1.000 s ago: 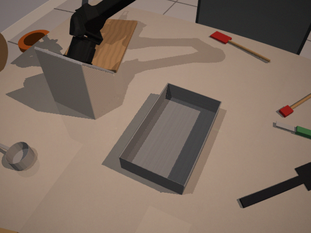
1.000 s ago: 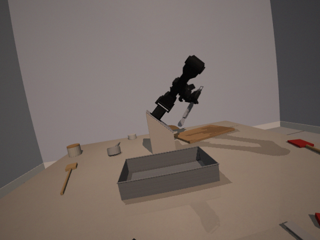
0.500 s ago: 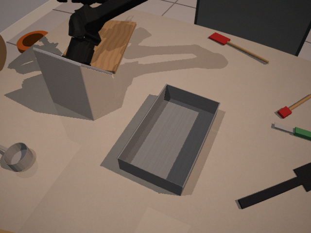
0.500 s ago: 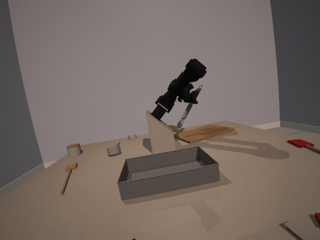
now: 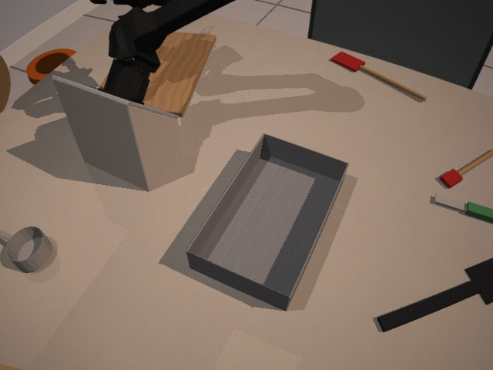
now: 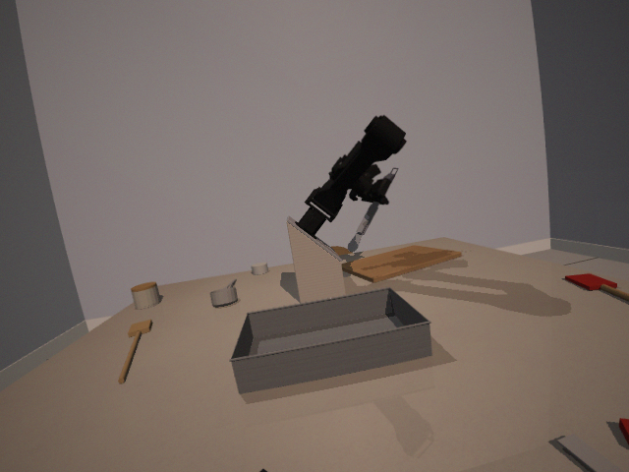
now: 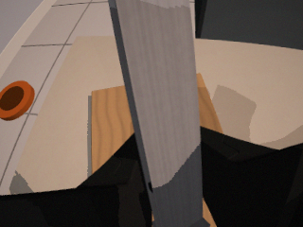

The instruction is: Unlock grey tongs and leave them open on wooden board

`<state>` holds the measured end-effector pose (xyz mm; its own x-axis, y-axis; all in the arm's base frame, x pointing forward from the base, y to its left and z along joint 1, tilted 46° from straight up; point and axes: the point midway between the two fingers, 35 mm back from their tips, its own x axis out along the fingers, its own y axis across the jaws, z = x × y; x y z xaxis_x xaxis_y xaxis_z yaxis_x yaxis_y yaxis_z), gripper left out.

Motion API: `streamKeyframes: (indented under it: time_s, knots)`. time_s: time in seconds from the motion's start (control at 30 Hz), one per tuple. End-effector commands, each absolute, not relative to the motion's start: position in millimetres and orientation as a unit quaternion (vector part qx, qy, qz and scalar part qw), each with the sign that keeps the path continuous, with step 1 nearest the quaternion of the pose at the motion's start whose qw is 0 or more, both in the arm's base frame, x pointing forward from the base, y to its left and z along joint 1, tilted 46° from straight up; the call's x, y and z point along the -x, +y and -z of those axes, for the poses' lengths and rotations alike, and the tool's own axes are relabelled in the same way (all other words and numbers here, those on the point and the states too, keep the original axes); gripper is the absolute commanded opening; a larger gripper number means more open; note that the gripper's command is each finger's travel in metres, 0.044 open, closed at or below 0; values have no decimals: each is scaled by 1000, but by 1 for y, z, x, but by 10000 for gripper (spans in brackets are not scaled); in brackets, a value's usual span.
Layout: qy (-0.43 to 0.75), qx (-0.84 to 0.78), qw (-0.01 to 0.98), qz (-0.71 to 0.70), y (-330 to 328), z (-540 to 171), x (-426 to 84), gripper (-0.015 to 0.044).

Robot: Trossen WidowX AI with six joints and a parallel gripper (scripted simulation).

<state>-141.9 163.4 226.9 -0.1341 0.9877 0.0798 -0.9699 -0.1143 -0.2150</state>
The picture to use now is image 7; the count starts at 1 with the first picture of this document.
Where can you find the light brown wooden board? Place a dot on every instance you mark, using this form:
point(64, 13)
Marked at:
point(112, 125)

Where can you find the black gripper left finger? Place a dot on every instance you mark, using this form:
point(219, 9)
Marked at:
point(114, 196)

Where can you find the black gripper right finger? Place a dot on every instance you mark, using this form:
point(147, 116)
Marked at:
point(248, 185)

